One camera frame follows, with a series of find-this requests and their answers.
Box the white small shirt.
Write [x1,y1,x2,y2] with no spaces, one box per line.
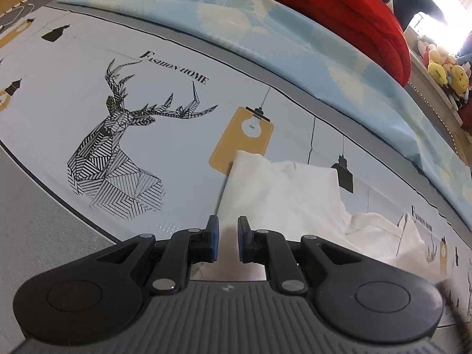
[193,151,446,284]

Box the light blue folded blanket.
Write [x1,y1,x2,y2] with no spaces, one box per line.
[63,0,471,222]

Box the grey printed bed sheet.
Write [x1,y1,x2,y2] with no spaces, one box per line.
[1,0,471,353]

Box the window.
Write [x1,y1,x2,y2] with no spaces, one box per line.
[407,0,471,54]

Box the yellow plush toy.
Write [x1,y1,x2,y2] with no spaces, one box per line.
[416,36,471,105]

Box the red folded blanket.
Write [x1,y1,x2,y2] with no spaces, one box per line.
[275,0,411,86]

